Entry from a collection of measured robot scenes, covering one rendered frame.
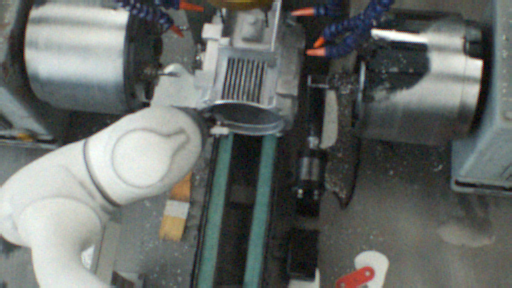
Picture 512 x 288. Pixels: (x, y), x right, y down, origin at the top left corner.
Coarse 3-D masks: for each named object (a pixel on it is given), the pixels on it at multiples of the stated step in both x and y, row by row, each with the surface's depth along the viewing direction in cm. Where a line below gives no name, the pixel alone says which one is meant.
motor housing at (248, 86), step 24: (216, 24) 130; (216, 48) 126; (288, 48) 125; (216, 72) 124; (240, 72) 120; (264, 72) 120; (288, 72) 124; (240, 96) 118; (264, 96) 120; (240, 120) 134; (264, 120) 133; (288, 120) 124
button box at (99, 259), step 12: (108, 228) 115; (120, 228) 117; (108, 240) 115; (84, 252) 114; (96, 252) 112; (108, 252) 114; (84, 264) 112; (96, 264) 112; (108, 264) 114; (108, 276) 114
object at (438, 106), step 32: (384, 32) 114; (416, 32) 114; (448, 32) 114; (384, 64) 113; (416, 64) 112; (448, 64) 112; (480, 64) 112; (352, 96) 121; (384, 96) 114; (416, 96) 113; (448, 96) 112; (384, 128) 118; (416, 128) 117; (448, 128) 116
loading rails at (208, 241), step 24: (216, 144) 134; (264, 144) 135; (216, 168) 133; (264, 168) 133; (288, 168) 143; (216, 192) 132; (240, 192) 139; (264, 192) 131; (216, 216) 130; (264, 216) 129; (192, 240) 139; (216, 240) 128; (264, 240) 128; (288, 240) 137; (216, 264) 129; (264, 264) 125
